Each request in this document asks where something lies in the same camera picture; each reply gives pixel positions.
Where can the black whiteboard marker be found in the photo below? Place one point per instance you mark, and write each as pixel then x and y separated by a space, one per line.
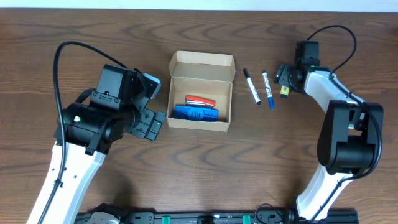
pixel 252 87

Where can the open cardboard box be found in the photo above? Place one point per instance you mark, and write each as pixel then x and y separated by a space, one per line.
pixel 204 75

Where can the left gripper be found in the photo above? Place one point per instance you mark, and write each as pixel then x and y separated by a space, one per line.
pixel 141 128

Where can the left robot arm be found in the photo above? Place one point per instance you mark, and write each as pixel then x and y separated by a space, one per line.
pixel 97 118

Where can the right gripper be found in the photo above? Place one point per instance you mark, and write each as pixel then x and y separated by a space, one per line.
pixel 282 75

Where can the yellow highlighter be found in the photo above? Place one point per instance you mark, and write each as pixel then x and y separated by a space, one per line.
pixel 284 92

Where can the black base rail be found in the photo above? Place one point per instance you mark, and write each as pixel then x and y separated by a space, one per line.
pixel 264 214

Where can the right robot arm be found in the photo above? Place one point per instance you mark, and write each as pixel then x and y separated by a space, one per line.
pixel 350 141

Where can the blue whiteboard marker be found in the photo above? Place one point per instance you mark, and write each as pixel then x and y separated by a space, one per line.
pixel 268 89

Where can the red stapler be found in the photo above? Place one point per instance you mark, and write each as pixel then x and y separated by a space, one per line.
pixel 199 101

